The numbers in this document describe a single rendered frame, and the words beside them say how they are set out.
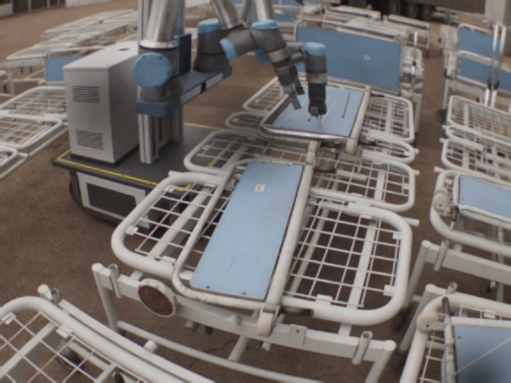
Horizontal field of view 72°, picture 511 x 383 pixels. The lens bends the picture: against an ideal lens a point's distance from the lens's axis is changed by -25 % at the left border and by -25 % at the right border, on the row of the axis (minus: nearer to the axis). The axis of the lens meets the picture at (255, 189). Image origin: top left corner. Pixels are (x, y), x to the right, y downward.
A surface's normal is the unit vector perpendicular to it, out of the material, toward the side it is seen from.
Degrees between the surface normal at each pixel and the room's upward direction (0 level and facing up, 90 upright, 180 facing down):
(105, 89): 90
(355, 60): 91
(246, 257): 1
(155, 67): 95
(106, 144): 90
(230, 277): 1
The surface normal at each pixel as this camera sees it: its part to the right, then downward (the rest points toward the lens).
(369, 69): -0.33, 0.48
